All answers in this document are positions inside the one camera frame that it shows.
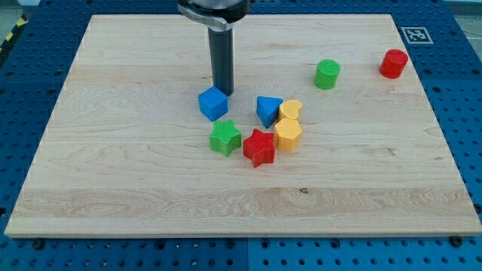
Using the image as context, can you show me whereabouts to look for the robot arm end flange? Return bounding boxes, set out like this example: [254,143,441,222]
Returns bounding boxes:
[177,0,250,32]

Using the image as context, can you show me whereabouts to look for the blue cube block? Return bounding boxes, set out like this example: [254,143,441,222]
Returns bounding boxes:
[198,87,228,121]

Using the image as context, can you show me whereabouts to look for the green star block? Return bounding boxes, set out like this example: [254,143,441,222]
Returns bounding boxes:
[209,119,242,157]

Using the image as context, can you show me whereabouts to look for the red star block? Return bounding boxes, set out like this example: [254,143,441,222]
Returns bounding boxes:
[243,129,276,168]

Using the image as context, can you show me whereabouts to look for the blue triangle block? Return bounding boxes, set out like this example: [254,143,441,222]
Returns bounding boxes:
[256,96,283,129]

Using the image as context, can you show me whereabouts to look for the yellow hexagon block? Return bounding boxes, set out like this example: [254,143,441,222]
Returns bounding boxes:
[274,118,303,152]

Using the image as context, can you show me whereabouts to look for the yellow heart block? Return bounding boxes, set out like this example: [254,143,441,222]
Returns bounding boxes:
[278,99,303,120]

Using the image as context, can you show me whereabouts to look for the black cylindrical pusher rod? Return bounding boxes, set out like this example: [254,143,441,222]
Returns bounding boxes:
[208,28,234,96]

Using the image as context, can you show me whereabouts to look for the green cylinder block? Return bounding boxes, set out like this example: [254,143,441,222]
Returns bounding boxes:
[313,59,340,90]

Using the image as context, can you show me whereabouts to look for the wooden board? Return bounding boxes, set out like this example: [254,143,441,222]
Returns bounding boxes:
[5,14,481,238]

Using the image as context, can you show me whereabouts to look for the red cylinder block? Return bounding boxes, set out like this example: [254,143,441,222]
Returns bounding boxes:
[379,49,409,79]

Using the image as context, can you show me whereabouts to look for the white fiducial marker tag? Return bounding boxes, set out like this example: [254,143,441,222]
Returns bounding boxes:
[401,26,433,44]

